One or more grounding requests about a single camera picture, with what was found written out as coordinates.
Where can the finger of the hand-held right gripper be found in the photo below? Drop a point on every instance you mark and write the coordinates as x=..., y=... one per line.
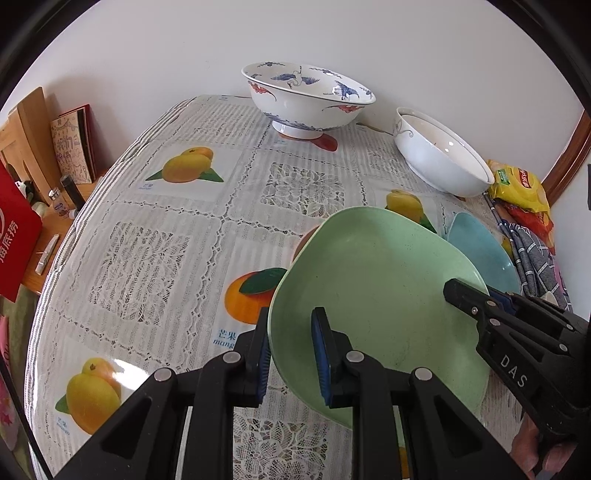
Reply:
x=508, y=364
x=503, y=302

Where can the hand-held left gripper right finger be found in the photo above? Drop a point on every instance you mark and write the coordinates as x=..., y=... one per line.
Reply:
x=321, y=357

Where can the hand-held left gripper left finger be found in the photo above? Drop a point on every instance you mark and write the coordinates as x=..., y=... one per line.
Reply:
x=264, y=364

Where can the light blue plate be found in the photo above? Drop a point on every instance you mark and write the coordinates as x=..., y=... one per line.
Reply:
x=480, y=254

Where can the green plate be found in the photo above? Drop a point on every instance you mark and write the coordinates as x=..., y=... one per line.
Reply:
x=383, y=272

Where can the brown bowl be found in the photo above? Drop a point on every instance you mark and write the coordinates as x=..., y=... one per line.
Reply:
x=305, y=242

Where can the person's right hand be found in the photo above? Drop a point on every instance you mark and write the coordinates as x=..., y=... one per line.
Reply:
x=526, y=445

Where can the grey checked cloth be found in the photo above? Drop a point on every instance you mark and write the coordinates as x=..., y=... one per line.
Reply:
x=538, y=263

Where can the red chip bag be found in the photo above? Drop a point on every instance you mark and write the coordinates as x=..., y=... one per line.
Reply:
x=531, y=221

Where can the yellow chip bag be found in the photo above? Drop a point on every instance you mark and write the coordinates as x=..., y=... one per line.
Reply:
x=519, y=184

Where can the white bowl with grey scrolls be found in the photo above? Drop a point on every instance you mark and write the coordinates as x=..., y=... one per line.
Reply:
x=431, y=173

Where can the fruit print lace tablecloth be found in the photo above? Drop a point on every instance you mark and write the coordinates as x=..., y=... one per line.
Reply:
x=161, y=254

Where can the plain white bowl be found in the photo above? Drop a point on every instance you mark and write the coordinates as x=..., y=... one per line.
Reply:
x=445, y=143

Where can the small folding knife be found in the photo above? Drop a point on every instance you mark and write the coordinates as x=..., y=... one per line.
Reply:
x=47, y=254

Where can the blue patterned white bowl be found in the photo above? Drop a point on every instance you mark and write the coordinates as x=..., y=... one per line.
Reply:
x=300, y=110

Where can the wooden side table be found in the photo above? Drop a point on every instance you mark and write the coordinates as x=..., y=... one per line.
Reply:
x=51, y=226

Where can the pink cloth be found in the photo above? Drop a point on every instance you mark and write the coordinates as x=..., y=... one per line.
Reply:
x=7, y=397

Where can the black cylinder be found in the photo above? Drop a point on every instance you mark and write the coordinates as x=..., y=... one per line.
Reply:
x=71, y=190

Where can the small glass bottle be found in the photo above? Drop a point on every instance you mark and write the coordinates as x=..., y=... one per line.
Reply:
x=57, y=201

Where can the red paper bag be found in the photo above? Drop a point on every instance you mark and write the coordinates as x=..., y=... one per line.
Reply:
x=14, y=240

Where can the wooden chair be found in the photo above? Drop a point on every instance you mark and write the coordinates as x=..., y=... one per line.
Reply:
x=27, y=134

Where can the brown wooden door frame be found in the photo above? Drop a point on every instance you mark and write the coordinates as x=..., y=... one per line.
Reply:
x=570, y=161

